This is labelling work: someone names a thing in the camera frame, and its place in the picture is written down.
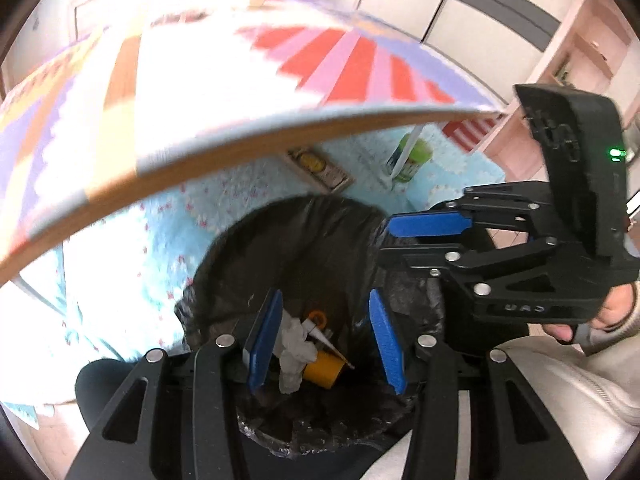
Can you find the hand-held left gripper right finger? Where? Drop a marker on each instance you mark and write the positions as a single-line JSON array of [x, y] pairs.
[[387, 345]]

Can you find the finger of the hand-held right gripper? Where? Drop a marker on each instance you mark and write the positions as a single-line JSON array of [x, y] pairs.
[[430, 225], [425, 257]]

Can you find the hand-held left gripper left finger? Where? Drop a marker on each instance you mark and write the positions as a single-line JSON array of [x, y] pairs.
[[262, 340]]

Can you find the white tissue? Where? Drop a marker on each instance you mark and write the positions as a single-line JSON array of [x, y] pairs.
[[295, 345]]

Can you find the orange bottle cap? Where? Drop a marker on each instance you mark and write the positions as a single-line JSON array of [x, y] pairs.
[[317, 318]]

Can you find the yellow tape roll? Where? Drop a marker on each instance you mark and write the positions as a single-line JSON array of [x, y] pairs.
[[322, 367]]

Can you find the trash bin with black bag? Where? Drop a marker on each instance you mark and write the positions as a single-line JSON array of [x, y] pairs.
[[300, 250]]

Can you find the person's right forearm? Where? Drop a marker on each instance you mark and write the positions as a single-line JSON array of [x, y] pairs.
[[617, 347]]

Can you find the person's right hand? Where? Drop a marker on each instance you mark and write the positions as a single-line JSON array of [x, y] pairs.
[[617, 307]]

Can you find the green white cup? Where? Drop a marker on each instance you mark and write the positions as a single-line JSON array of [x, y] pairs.
[[415, 160]]

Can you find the red striped cloth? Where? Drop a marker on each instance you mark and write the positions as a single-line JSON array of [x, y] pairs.
[[467, 132]]

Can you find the wooden bookshelf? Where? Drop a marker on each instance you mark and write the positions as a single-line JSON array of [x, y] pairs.
[[595, 45]]

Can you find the yellow printed flat box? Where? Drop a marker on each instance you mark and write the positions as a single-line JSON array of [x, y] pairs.
[[320, 167]]

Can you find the person's white jacket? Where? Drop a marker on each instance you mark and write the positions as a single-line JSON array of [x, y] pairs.
[[550, 385]]

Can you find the white wardrobe with grey stripe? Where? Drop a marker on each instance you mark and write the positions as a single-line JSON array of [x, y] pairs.
[[475, 20]]

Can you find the table with colourful patterned cloth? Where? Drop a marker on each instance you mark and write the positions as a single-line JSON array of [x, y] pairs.
[[200, 85]]

